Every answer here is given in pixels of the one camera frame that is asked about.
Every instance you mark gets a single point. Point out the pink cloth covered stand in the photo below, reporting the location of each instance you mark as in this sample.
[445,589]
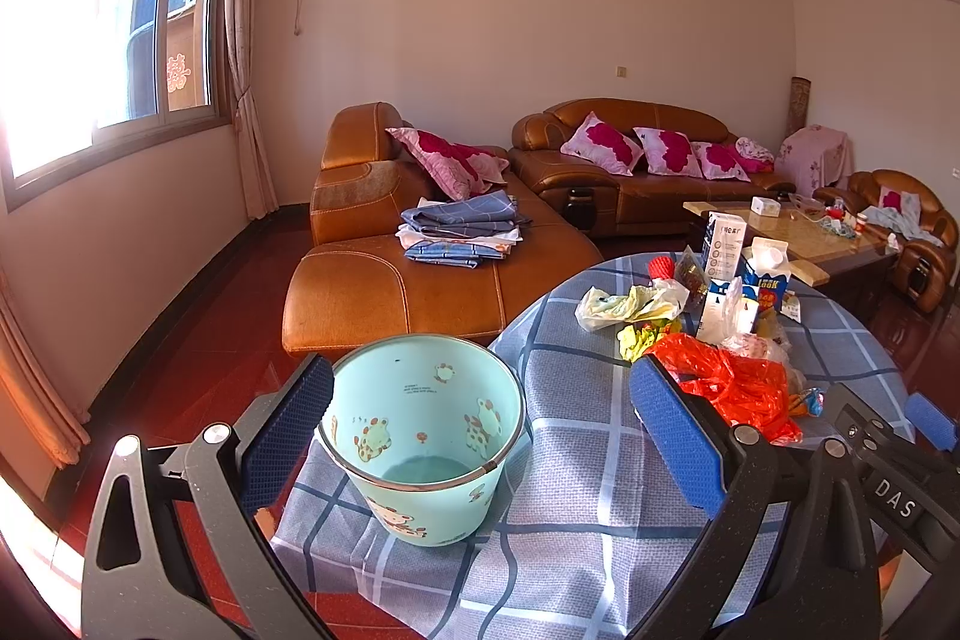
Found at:
[816,157]

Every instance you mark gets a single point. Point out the pale yellow green plastic bag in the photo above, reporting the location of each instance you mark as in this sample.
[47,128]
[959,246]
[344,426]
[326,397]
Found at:
[661,300]

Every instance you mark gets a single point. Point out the tall white blue carton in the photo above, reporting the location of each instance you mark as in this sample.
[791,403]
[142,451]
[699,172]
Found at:
[722,245]

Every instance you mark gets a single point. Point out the window with white frame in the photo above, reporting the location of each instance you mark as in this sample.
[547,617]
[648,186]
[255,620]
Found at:
[86,82]

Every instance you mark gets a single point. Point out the stack of folded blue cloths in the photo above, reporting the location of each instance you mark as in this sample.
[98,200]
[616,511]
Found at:
[463,234]

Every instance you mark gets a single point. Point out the blue Look milk carton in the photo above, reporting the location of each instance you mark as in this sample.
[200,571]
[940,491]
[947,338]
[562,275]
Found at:
[765,268]

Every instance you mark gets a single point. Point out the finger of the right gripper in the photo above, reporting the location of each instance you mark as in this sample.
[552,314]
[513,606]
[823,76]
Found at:
[936,427]

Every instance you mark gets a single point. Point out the white box on coffee table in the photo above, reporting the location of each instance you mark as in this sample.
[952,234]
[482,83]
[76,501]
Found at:
[765,207]

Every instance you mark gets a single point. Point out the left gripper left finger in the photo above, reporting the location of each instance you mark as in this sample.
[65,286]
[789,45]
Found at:
[140,580]

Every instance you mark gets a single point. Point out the red orange plastic bag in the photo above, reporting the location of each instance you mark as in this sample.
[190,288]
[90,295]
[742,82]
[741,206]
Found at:
[742,389]

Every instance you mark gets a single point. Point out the blue plaid tablecloth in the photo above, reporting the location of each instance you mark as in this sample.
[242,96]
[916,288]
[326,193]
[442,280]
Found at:
[585,532]

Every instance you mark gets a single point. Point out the gold patterned clear bag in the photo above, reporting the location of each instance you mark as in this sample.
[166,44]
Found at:
[689,273]

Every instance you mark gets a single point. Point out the small white medicine box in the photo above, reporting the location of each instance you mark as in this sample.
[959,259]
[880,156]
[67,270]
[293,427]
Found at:
[791,307]

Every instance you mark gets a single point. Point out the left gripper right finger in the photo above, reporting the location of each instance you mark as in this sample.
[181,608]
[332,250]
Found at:
[822,580]

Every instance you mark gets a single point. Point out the small white blue carton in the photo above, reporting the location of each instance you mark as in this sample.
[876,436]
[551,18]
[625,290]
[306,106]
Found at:
[730,309]

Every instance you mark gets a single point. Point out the red foam fruit net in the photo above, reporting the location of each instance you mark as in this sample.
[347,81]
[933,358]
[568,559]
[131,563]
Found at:
[661,267]

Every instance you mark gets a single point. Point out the clear bag with red print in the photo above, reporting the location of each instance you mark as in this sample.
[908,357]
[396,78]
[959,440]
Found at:
[757,347]

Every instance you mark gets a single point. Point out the wooden glass-top coffee table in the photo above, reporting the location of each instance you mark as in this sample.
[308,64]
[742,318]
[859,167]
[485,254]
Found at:
[819,258]

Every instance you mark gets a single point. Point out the light blue cartoon trash bin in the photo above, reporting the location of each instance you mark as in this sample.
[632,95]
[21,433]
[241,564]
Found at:
[422,425]

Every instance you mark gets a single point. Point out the pink floral pillow on chaise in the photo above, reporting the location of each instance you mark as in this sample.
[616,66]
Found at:
[461,171]

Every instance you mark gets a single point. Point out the orange leather chaise sofa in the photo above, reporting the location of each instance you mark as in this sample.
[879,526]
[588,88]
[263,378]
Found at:
[370,274]

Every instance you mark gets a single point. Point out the yellow floral plastic bag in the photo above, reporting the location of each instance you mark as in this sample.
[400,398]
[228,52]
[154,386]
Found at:
[636,340]

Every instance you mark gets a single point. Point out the brown leather armchair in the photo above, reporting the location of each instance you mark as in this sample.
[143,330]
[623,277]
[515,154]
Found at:
[926,232]

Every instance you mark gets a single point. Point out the brown leather long sofa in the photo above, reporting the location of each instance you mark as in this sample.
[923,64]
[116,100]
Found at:
[606,205]

